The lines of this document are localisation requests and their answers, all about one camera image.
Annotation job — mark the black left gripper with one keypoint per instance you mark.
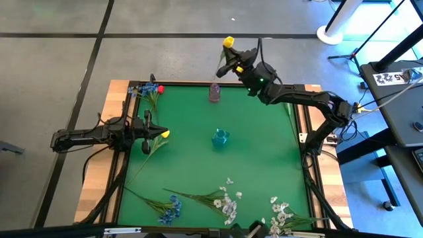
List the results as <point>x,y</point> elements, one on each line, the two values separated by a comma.
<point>142,132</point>

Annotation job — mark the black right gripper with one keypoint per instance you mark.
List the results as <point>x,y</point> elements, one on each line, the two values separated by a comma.
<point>243,63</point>

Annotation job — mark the yellow artificial tulip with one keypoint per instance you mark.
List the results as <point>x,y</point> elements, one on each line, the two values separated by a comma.
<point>165,134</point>
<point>228,42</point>

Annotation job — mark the blue artificial flower bunch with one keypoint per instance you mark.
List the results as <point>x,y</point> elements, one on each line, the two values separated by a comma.
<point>150,88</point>
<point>174,203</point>

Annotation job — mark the white artificial flower bunch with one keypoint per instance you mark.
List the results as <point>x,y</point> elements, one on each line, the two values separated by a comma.
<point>281,216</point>
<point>228,208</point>

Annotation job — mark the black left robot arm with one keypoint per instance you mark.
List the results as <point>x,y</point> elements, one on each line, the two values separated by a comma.
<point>82,135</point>

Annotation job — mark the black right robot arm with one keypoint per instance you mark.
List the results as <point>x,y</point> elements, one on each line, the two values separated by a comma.
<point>314,99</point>

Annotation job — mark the purple glass vase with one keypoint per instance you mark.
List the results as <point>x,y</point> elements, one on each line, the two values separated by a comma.
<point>214,94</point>

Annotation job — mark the teal glass vase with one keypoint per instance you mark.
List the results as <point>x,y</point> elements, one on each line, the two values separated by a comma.
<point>220,139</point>

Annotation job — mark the small yellow gripper tag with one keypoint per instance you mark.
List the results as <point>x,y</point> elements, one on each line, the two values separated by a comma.
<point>239,69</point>

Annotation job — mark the green table mat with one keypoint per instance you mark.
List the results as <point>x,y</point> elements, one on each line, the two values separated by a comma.
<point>248,165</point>

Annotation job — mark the white round-base pole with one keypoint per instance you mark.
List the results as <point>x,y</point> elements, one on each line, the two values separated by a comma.
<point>330,36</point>

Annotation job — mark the thin black tripod stand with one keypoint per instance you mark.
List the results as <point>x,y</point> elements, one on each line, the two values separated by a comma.
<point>354,54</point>

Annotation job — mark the grey metal foot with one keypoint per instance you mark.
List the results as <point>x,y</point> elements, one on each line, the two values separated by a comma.
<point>10,147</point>

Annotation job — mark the white paper with black print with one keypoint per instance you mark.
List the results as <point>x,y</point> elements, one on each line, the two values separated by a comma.
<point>385,78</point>

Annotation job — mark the black desk base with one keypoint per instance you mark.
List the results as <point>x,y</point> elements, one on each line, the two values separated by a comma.
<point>363,147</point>

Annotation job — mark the black desk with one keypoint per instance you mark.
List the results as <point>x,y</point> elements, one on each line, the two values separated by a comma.
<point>396,109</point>

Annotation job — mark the dark computer mouse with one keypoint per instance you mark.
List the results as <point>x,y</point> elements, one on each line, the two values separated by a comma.
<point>418,126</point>

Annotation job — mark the dark keyboard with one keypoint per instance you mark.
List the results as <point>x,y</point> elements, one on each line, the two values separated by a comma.
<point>419,160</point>

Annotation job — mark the black caster wheel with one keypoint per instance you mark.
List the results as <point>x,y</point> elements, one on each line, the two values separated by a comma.
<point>389,206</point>

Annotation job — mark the grey desk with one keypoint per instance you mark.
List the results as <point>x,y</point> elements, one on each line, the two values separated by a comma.
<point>406,185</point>

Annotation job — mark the black frame clamp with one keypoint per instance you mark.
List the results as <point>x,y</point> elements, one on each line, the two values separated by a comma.
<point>152,78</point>

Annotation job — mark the black aluminium table frame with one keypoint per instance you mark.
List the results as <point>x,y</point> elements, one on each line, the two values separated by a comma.
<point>114,205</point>

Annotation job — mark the silver frame bracket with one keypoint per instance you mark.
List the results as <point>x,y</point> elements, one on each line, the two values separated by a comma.
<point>122,230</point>
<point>305,234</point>

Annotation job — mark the grey table-level camera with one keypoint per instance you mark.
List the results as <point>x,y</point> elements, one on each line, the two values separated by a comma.
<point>214,233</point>

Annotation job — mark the thick black post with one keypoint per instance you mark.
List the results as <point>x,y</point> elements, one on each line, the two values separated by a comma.
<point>400,49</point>

